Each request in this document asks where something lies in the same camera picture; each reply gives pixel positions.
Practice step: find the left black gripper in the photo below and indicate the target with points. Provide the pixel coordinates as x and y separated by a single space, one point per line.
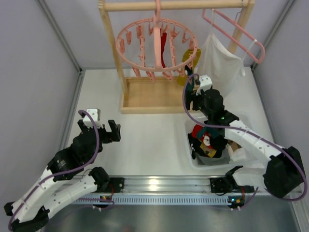
101 131

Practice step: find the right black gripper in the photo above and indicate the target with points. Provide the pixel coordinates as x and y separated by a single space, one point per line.
195 97

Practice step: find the dark green patterned sock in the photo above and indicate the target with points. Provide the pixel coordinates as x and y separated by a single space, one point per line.
190 94

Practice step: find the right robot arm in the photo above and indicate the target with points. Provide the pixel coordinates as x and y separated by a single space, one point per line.
280 170

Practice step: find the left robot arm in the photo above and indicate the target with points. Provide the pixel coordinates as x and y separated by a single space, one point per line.
44 200

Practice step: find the yellow sock on hanger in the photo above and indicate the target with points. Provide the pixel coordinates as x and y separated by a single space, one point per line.
181 79

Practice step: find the red sock on hanger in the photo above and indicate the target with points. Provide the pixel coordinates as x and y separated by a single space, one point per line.
163 39

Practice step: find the pink round clip hanger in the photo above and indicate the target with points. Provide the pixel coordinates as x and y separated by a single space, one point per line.
157 25

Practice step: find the pink clothes hanger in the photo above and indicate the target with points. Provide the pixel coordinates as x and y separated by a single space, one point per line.
239 30

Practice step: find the white hanging garment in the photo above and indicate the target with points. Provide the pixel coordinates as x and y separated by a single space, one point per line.
223 67

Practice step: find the red santa sock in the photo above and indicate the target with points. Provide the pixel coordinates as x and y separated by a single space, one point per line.
202 135

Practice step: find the wooden clothes rack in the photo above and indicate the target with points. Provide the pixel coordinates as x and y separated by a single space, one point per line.
140 94

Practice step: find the black sock in basket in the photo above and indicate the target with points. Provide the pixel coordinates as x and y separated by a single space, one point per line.
196 151

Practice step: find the yellow sock in basket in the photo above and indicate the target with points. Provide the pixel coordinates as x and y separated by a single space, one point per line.
207 152

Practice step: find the white plastic basket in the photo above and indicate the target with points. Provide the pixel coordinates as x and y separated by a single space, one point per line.
228 159

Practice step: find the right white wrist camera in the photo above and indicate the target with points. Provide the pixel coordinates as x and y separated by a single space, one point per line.
205 83

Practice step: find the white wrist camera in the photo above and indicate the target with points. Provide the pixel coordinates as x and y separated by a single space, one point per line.
205 83
93 117

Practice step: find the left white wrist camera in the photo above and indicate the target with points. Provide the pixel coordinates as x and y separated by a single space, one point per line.
93 117

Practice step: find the aluminium mounting rail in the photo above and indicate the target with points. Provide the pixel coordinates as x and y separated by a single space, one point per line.
165 190

